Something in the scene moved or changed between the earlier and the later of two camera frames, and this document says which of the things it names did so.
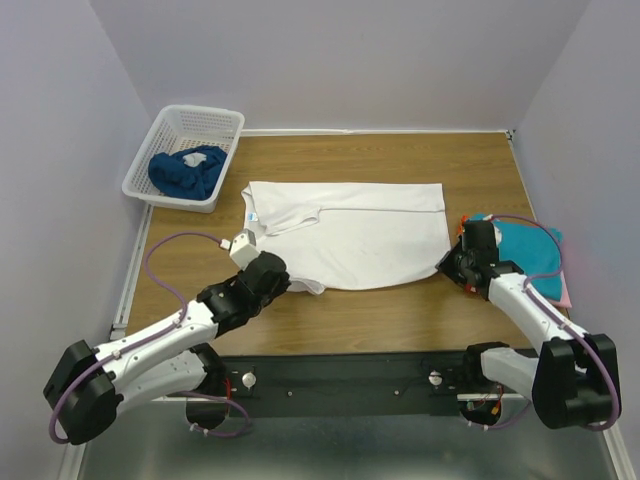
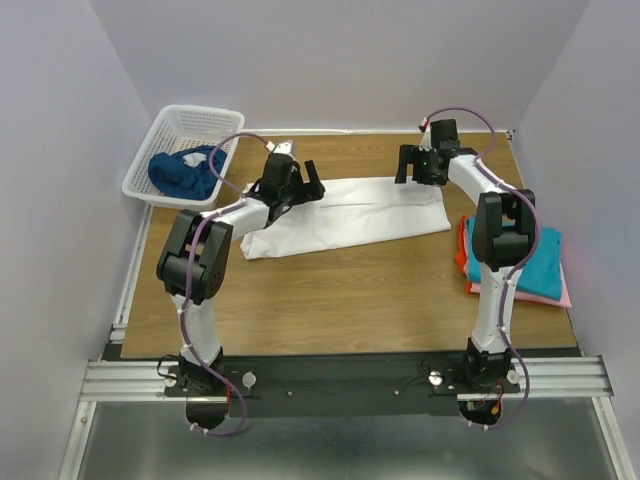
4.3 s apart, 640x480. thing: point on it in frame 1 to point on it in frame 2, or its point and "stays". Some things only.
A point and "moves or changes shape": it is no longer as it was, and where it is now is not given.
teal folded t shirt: [536, 250] stays
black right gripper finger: [449, 267] to [407, 155]
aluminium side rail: [118, 328] stays
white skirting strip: [291, 132] stays
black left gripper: [282, 286] to [310, 191]
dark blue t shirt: [171, 174] stays
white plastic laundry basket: [180, 127] stays
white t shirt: [338, 235] moves or changes shape
